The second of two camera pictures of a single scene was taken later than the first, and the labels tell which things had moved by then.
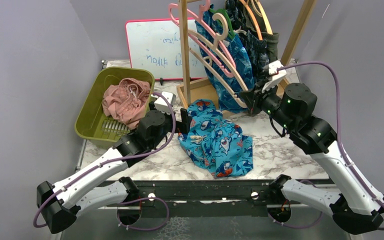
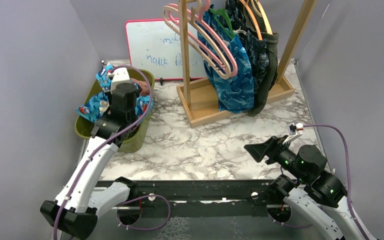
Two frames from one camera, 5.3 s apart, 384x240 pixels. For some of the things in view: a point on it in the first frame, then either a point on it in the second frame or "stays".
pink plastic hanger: (200, 19) stays
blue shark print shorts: (214, 145) to (94, 109)
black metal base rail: (210, 198) stays
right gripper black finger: (248, 97) to (259, 151)
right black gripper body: (268, 101) to (281, 153)
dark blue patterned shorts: (257, 47) stays
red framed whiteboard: (154, 45) stays
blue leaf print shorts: (229, 69) stays
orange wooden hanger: (254, 17) stays
